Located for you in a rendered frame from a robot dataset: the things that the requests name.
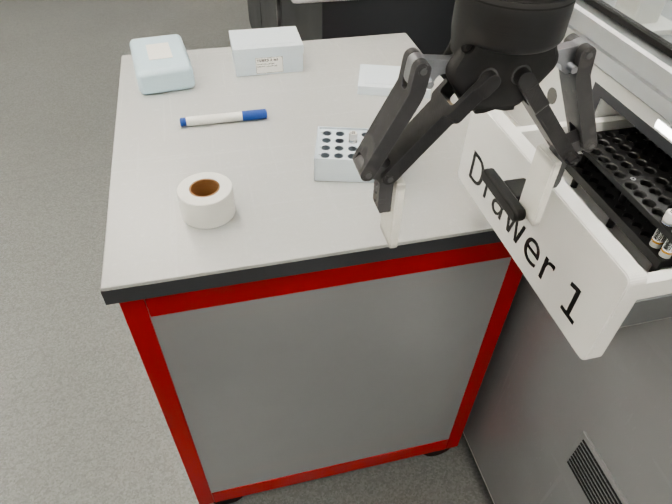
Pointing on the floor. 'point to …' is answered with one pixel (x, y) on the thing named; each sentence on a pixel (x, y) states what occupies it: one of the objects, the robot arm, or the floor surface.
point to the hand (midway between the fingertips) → (462, 217)
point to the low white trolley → (297, 278)
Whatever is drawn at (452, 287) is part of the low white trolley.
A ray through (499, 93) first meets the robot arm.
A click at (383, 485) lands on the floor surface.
